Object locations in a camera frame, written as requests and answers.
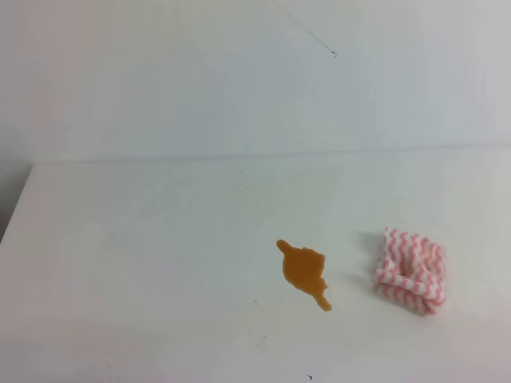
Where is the pink white striped rag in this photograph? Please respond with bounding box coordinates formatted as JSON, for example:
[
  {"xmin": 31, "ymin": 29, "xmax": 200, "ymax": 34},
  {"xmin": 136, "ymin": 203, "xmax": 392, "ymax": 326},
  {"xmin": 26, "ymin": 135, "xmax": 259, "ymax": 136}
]
[{"xmin": 373, "ymin": 227, "xmax": 446, "ymax": 315}]

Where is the brown coffee stain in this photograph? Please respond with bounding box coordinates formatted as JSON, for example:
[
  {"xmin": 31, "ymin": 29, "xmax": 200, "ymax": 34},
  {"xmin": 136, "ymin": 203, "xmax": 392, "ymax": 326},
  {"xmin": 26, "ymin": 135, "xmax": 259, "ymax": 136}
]
[{"xmin": 276, "ymin": 239, "xmax": 332, "ymax": 311}]

